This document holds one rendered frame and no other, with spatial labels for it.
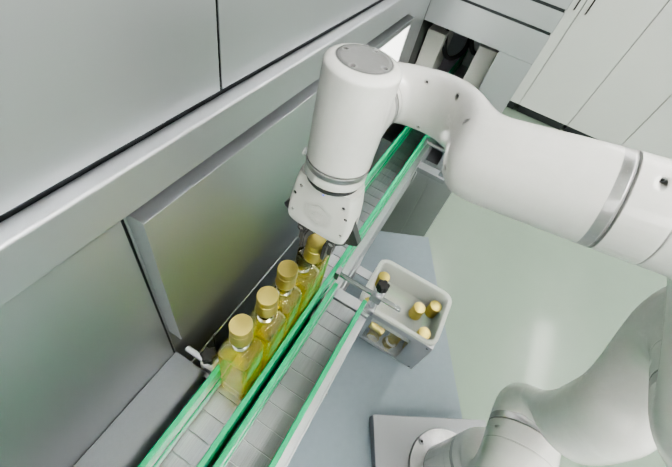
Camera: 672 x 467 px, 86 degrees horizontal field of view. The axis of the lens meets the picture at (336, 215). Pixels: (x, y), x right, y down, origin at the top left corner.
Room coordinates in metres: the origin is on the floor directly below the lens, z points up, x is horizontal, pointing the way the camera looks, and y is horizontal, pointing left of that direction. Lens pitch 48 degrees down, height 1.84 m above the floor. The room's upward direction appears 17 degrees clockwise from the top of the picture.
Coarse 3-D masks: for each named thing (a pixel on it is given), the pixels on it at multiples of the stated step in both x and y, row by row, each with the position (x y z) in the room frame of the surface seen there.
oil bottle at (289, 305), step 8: (296, 288) 0.32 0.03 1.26; (280, 296) 0.30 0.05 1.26; (288, 296) 0.30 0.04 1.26; (296, 296) 0.31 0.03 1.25; (280, 304) 0.29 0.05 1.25; (288, 304) 0.29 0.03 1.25; (296, 304) 0.31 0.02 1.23; (288, 312) 0.28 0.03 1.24; (296, 312) 0.32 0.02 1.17; (288, 320) 0.29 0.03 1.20; (288, 328) 0.30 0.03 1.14
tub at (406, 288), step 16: (400, 272) 0.61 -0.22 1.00; (400, 288) 0.60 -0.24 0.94; (416, 288) 0.59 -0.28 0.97; (432, 288) 0.58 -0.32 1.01; (384, 304) 0.53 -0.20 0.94; (400, 304) 0.55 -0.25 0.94; (448, 304) 0.55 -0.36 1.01; (400, 320) 0.50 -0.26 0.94; (416, 320) 0.51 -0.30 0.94; (432, 320) 0.52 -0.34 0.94; (416, 336) 0.43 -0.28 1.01; (432, 336) 0.45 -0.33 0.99
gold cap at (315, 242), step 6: (312, 234) 0.37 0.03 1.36; (312, 240) 0.36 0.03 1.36; (318, 240) 0.37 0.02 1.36; (324, 240) 0.37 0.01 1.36; (306, 246) 0.36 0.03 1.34; (312, 246) 0.35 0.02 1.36; (318, 246) 0.35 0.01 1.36; (306, 252) 0.35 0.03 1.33; (312, 252) 0.35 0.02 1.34; (318, 252) 0.35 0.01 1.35; (306, 258) 0.35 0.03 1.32; (312, 258) 0.35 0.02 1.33; (318, 258) 0.35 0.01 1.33
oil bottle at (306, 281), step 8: (312, 264) 0.38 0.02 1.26; (312, 272) 0.36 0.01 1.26; (296, 280) 0.34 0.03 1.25; (304, 280) 0.34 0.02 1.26; (312, 280) 0.36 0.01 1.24; (304, 288) 0.34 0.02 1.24; (312, 288) 0.37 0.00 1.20; (304, 296) 0.34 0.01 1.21; (304, 304) 0.35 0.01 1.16; (296, 320) 0.34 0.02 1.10
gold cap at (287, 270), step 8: (280, 264) 0.32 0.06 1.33; (288, 264) 0.32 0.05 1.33; (296, 264) 0.32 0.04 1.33; (280, 272) 0.30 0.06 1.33; (288, 272) 0.31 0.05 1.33; (296, 272) 0.31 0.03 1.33; (280, 280) 0.30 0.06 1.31; (288, 280) 0.30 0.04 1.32; (280, 288) 0.30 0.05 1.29; (288, 288) 0.30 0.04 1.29
